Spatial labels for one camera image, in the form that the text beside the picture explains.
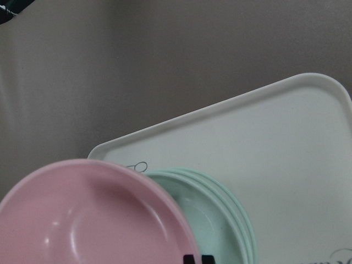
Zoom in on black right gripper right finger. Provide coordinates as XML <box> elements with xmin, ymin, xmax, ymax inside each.
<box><xmin>201</xmin><ymin>255</ymin><xmax>215</xmax><ymax>264</ymax></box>

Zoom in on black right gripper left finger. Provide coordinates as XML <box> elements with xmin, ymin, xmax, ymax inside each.
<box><xmin>183</xmin><ymin>255</ymin><xmax>195</xmax><ymax>264</ymax></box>

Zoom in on small pink bowl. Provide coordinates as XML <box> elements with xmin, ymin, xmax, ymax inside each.
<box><xmin>1</xmin><ymin>159</ymin><xmax>201</xmax><ymax>263</ymax></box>

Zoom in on top green bowl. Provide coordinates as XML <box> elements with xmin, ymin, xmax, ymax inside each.
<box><xmin>146</xmin><ymin>172</ymin><xmax>243</xmax><ymax>263</ymax></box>

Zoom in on green bowl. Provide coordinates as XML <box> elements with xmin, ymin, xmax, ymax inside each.
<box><xmin>146</xmin><ymin>172</ymin><xmax>243</xmax><ymax>263</ymax></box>
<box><xmin>162</xmin><ymin>169</ymin><xmax>250</xmax><ymax>264</ymax></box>
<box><xmin>171</xmin><ymin>168</ymin><xmax>258</xmax><ymax>263</ymax></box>

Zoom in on bottom green bowl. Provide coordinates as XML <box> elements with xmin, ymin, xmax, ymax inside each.
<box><xmin>171</xmin><ymin>168</ymin><xmax>258</xmax><ymax>263</ymax></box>

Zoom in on middle green bowl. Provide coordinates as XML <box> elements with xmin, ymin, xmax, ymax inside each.
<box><xmin>162</xmin><ymin>169</ymin><xmax>250</xmax><ymax>264</ymax></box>

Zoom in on cream rabbit tray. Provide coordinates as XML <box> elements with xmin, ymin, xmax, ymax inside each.
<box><xmin>89</xmin><ymin>73</ymin><xmax>351</xmax><ymax>263</ymax></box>

